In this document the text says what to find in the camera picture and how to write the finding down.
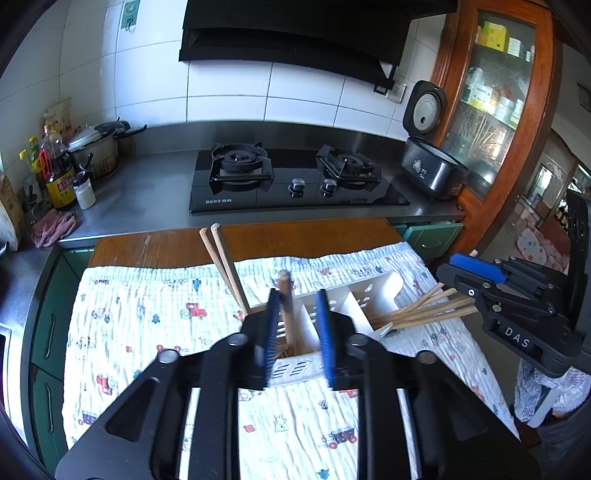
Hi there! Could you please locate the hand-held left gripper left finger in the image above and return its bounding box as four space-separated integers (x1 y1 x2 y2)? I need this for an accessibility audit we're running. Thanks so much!
54 288 283 480

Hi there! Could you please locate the polka dot padded panel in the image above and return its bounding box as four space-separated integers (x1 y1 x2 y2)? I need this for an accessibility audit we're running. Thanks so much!
516 225 570 274

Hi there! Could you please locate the wooden glass-door cabinet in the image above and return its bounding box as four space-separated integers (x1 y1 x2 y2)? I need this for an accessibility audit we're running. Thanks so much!
431 0 563 260

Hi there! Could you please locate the black gas stove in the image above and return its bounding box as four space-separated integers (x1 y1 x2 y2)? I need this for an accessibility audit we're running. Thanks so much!
188 142 411 216

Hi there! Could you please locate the steel countertop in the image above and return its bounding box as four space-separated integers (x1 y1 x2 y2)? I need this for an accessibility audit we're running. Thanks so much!
55 131 465 248

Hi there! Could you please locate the person's right forearm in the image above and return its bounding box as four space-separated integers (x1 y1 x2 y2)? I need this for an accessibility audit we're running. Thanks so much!
513 360 591 428

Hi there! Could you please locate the pink rag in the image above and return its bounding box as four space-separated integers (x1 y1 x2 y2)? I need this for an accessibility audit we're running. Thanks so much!
31 211 77 249

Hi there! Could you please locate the bunch of wooden chopsticks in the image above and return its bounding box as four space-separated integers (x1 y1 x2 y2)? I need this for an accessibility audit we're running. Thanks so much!
369 282 479 331

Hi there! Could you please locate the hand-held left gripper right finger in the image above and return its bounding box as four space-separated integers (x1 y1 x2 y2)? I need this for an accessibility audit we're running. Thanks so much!
316 288 542 480

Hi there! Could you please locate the white jar with black lid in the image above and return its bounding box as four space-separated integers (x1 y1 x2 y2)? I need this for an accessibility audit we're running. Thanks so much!
71 171 97 210

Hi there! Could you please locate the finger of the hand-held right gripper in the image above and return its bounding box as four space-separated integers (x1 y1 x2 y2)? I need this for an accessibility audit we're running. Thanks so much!
436 262 498 324
450 252 509 284

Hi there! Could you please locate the dark sauce bottle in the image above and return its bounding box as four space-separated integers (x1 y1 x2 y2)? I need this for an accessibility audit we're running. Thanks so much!
39 124 77 211

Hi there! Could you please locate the yellow-capped bottle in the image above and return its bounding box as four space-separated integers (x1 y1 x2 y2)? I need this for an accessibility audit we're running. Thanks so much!
18 136 45 186

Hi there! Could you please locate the black rice cooker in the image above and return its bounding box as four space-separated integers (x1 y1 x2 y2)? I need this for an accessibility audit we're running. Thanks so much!
400 80 470 200

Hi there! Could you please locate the white printed cloth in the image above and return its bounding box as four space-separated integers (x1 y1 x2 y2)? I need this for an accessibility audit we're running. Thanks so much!
65 242 520 480

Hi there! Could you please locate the white plastic utensil holder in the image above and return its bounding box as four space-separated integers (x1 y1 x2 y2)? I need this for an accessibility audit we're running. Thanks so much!
242 270 407 387

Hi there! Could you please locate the green base cabinet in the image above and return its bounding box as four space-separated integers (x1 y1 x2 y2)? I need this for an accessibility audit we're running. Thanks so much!
28 249 94 462
392 222 464 265

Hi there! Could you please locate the black range hood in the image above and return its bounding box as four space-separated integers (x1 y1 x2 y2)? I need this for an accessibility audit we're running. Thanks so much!
178 0 459 86

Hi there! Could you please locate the steel pressure cooker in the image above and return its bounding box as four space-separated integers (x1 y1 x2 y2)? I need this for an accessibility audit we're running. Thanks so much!
68 117 148 179

